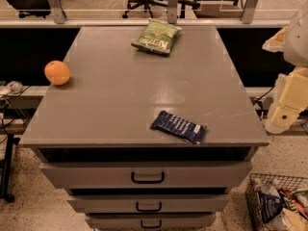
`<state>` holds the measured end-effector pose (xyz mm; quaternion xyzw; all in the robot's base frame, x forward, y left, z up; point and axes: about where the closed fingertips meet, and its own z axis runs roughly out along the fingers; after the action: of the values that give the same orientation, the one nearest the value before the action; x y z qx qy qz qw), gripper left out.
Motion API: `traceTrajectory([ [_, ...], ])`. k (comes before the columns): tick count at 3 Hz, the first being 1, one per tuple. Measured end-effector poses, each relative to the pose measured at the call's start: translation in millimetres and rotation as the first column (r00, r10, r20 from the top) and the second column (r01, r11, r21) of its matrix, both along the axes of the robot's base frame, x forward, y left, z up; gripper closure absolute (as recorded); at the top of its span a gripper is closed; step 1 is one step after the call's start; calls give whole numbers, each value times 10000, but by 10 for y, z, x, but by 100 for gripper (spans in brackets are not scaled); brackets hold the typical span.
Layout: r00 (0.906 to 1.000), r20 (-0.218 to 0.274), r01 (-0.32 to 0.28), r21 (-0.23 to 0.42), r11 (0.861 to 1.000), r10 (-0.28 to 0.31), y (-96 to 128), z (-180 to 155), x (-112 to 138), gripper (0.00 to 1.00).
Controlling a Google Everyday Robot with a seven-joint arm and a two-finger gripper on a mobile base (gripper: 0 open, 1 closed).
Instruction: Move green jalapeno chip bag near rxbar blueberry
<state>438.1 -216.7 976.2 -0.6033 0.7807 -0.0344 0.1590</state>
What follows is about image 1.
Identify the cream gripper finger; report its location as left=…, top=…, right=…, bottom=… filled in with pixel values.
left=265, top=67, right=308, bottom=134
left=262, top=27, right=287, bottom=53

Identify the green jalapeno chip bag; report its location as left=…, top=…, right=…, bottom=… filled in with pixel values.
left=131, top=19, right=181, bottom=56

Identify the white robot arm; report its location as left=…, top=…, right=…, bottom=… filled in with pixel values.
left=262, top=2, right=308, bottom=134

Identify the red snack bag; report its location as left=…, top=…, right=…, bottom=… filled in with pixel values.
left=278, top=188, right=306, bottom=216

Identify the dark blue snack bag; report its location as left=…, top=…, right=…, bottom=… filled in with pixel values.
left=259, top=193, right=283, bottom=223

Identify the yellow snack bag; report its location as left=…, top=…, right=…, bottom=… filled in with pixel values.
left=283, top=209, right=308, bottom=231

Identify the blue rxbar blueberry bar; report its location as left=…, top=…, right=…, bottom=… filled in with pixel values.
left=150, top=111, right=207, bottom=144

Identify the black office chair centre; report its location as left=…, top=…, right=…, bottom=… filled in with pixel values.
left=122, top=0, right=200, bottom=23

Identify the grey drawer cabinet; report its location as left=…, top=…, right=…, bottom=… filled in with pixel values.
left=18, top=25, right=270, bottom=231

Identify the top grey drawer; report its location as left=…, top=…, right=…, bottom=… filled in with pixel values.
left=39, top=161, right=252, bottom=189

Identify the grey drawer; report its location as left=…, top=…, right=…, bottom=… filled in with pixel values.
left=39, top=161, right=252, bottom=189
left=85, top=213, right=216, bottom=229
left=67, top=194, right=230, bottom=214

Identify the bottom grey drawer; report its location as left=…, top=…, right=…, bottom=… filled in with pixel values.
left=85, top=213, right=216, bottom=229

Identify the orange fruit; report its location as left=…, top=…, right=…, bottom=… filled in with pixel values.
left=44, top=61, right=70, bottom=86

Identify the middle grey drawer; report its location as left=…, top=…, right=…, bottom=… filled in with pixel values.
left=67, top=194, right=230, bottom=214

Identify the crumpled plastic wrap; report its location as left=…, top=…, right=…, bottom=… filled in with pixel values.
left=7, top=81, right=23, bottom=94

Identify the black stand left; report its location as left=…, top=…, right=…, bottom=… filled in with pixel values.
left=0, top=134, right=20, bottom=203

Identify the black cable right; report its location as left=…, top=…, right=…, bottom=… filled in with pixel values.
left=252, top=86, right=277, bottom=120

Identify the wire snack basket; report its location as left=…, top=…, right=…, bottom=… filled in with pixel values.
left=245, top=173, right=308, bottom=231

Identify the black top drawer handle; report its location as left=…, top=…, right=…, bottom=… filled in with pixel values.
left=131, top=172, right=165, bottom=184

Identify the black drawer handle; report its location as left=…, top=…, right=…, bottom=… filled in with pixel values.
left=136, top=202, right=162, bottom=213
left=131, top=172, right=165, bottom=184
left=140, top=220, right=162, bottom=229

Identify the black middle drawer handle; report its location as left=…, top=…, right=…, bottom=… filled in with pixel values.
left=136, top=202, right=162, bottom=213

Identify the black bottom drawer handle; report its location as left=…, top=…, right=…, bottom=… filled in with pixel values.
left=140, top=220, right=162, bottom=229

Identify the metal railing frame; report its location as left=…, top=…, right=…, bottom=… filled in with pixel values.
left=0, top=0, right=307, bottom=28

